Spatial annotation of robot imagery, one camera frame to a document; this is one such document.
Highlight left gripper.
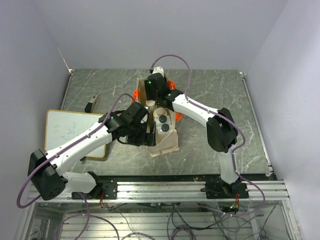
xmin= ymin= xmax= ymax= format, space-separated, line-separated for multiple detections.
xmin=125 ymin=119 xmax=156 ymax=147

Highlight beige canvas tote bag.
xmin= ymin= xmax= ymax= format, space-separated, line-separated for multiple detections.
xmin=133 ymin=73 xmax=182 ymax=157

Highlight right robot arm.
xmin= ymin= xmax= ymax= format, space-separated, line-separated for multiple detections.
xmin=144 ymin=67 xmax=241 ymax=198

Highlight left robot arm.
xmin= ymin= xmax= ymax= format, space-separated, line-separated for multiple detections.
xmin=27 ymin=102 xmax=156 ymax=201

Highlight beige bottle wooden cap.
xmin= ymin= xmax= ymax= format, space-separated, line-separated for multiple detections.
xmin=153 ymin=107 xmax=168 ymax=118
xmin=145 ymin=100 xmax=157 ymax=117

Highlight white bottle grey cap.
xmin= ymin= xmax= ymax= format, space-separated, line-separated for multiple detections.
xmin=154 ymin=115 xmax=172 ymax=126
xmin=156 ymin=123 xmax=174 ymax=139

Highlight whiteboard eraser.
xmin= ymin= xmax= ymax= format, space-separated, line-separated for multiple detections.
xmin=84 ymin=93 xmax=100 ymax=113

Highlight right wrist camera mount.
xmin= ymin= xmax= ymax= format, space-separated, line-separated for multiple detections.
xmin=149 ymin=66 xmax=165 ymax=78

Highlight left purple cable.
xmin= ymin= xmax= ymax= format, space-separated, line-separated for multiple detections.
xmin=16 ymin=93 xmax=136 ymax=210

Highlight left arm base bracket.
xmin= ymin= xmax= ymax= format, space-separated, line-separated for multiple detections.
xmin=82 ymin=181 xmax=118 ymax=200

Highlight small whiteboard yellow frame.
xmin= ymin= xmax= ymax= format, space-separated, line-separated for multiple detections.
xmin=44 ymin=109 xmax=102 ymax=151

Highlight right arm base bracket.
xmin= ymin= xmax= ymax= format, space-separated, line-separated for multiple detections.
xmin=200 ymin=182 xmax=249 ymax=199

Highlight aluminium mounting rail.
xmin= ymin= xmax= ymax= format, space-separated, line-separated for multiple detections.
xmin=27 ymin=180 xmax=287 ymax=201

